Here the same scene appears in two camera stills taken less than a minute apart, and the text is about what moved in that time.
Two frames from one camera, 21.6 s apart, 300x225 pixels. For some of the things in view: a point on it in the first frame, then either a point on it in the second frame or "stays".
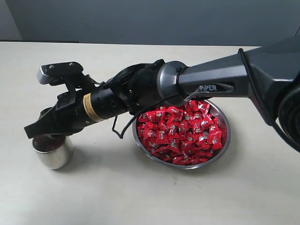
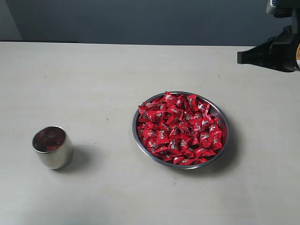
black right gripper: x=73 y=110 -> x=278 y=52
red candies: x=48 y=142 stays
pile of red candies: x=188 y=133 stays
